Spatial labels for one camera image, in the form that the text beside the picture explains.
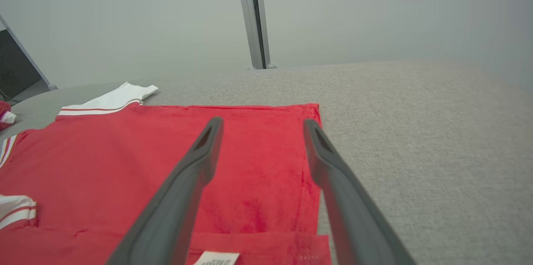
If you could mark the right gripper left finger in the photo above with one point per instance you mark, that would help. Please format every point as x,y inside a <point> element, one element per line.
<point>175,215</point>

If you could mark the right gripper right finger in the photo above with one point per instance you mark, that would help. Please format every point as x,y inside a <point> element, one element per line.
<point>354,223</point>

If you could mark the red jersey with number print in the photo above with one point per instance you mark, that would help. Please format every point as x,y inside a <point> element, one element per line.
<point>104,165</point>

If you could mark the red and white shorts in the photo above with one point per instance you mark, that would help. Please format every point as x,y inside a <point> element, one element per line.
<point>6,115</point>

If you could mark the grey partition post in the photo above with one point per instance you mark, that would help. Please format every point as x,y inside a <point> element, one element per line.
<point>254,15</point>

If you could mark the grey metal frame with caster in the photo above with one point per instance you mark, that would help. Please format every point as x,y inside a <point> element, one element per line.
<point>16,69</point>

